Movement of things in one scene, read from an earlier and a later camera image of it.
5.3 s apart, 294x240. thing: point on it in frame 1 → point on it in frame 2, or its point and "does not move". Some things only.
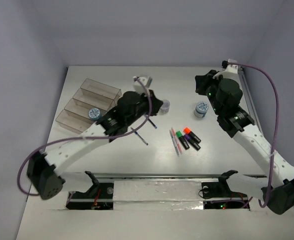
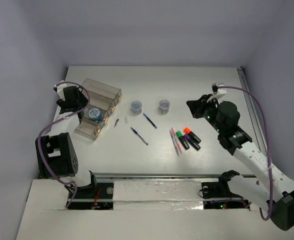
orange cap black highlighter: (187, 130) does not move
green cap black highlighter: (182, 139) does not move
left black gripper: (153, 104) → (70, 104)
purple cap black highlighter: (192, 142) does not move
